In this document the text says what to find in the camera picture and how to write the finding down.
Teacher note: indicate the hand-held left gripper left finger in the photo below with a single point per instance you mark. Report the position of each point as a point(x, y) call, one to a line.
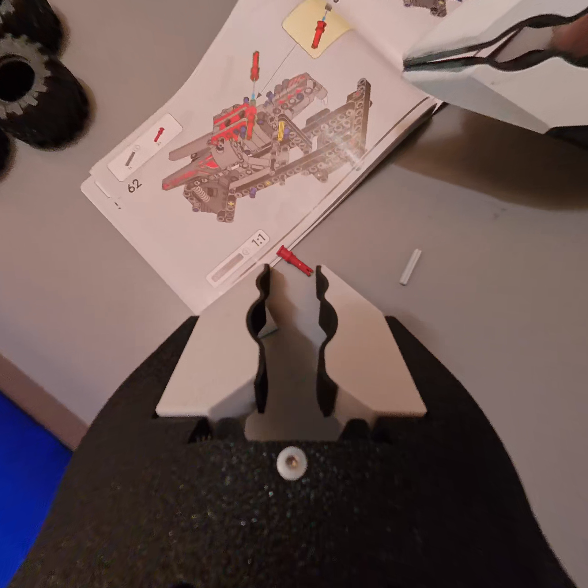
point(216, 367)

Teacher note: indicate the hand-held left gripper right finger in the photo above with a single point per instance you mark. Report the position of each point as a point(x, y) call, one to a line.
point(367, 367)

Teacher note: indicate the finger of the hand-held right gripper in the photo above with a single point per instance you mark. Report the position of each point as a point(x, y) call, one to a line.
point(514, 96)
point(505, 13)

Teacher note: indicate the grey toy axle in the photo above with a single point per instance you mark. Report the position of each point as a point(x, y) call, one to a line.
point(410, 267)

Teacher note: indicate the red toy pin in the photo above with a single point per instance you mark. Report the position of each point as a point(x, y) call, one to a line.
point(294, 260)

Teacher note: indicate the grey desk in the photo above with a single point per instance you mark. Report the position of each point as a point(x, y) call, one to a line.
point(459, 344)

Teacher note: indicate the toy building instruction booklet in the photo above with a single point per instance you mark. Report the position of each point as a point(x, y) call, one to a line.
point(183, 229)

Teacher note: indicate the blue plastic bin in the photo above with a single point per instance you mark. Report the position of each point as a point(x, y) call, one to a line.
point(23, 482)

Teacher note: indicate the black toy tyre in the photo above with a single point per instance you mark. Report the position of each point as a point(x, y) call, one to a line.
point(3, 156)
point(59, 115)
point(36, 23)

